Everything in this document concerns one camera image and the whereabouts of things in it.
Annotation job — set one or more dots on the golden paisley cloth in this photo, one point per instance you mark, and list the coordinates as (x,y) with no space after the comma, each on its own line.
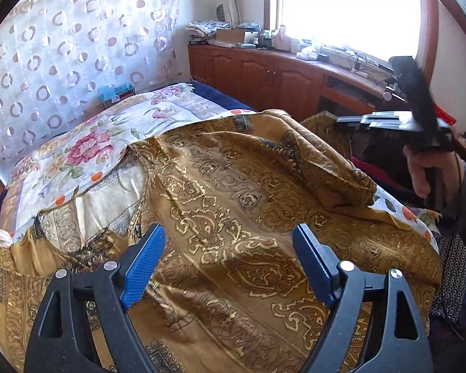
(225,209)

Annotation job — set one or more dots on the blue tissue box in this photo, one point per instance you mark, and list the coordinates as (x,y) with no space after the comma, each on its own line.
(114,94)

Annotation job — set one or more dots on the orange fruit print bedsheet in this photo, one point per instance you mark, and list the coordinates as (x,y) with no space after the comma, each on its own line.
(390,204)

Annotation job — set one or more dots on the floral quilt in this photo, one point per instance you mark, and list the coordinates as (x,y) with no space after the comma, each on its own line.
(101,140)

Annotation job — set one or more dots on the window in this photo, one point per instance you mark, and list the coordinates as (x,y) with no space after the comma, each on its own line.
(345,4)

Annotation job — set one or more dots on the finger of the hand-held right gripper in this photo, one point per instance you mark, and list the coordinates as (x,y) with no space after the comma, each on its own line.
(384,115)
(372,125)

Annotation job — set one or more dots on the circle pattern sheer curtain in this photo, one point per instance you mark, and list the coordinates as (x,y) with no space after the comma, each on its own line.
(62,46)

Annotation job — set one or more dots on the stack of folded cloths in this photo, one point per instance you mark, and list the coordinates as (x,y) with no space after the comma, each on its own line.
(206,29)

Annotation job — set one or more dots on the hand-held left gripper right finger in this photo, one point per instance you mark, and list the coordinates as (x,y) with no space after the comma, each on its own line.
(312,265)

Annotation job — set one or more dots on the cardboard box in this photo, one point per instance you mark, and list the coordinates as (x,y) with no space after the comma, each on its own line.
(231,35)

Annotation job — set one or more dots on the pink bottle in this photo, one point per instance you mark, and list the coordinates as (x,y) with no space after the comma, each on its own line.
(282,39)

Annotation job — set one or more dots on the navy blue mattress cover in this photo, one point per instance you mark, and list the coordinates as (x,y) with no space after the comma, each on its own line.
(225,99)

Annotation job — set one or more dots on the wooden cabinet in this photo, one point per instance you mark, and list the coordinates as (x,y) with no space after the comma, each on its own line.
(256,70)

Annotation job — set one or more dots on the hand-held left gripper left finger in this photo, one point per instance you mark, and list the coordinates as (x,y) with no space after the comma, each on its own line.
(143,265)

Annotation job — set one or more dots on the person's right hand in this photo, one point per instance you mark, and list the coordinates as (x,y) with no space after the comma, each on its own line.
(417,171)

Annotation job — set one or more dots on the dotted dark cloth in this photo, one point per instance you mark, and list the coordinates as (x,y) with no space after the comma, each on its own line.
(450,276)

